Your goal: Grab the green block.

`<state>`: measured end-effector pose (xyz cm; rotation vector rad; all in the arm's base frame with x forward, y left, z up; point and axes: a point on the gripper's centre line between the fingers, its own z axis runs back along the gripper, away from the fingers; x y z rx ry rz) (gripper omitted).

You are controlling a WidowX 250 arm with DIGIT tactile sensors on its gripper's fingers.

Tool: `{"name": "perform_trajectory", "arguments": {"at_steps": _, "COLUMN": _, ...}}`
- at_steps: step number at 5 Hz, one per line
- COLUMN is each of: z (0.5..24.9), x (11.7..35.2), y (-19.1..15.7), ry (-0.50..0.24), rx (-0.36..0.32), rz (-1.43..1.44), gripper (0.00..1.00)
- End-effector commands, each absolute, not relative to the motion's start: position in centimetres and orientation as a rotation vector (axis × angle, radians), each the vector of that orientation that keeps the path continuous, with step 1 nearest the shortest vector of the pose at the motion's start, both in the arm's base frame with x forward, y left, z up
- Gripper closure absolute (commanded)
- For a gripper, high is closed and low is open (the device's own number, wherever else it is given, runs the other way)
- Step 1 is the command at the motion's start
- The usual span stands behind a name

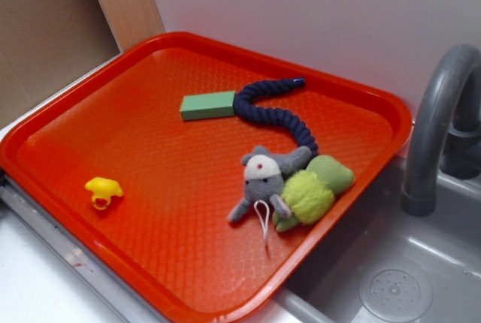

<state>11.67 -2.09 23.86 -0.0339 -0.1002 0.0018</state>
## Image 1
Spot green rectangular block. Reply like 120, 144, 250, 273
180, 91, 236, 121

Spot grey plush mouse toy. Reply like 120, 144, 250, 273
227, 145, 313, 258

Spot green plush toy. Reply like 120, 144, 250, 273
272, 155, 355, 233

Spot orange plastic tray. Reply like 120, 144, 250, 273
1, 32, 412, 322

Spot yellow rubber duck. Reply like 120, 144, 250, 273
84, 177, 124, 210

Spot grey toy sink basin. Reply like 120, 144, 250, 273
272, 155, 481, 323

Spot light wooden board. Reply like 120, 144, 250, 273
98, 0, 165, 52

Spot grey toy faucet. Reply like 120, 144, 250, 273
401, 44, 480, 216

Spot brown cardboard panel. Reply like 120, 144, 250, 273
1, 0, 119, 127

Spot navy blue rope toy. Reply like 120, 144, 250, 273
233, 77, 319, 158

